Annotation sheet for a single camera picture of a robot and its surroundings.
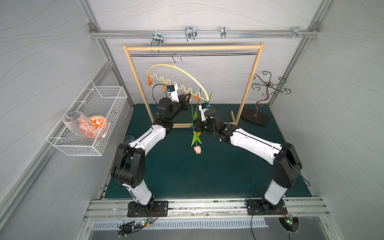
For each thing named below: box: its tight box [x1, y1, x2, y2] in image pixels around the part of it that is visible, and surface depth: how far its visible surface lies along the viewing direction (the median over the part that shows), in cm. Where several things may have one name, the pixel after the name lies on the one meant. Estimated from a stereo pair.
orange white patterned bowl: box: [88, 115, 108, 138], surface depth 68 cm
